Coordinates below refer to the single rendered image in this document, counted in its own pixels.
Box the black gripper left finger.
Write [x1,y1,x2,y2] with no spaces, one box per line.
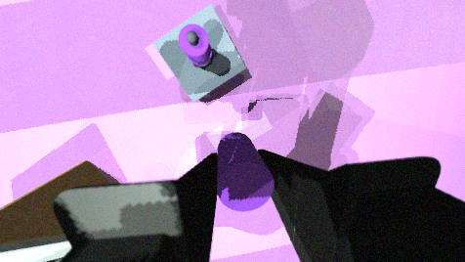
[53,153,218,262]

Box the pale blue square block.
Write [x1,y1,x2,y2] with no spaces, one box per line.
[153,4,247,103]

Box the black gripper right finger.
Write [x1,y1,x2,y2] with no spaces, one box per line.
[258,150,442,262]

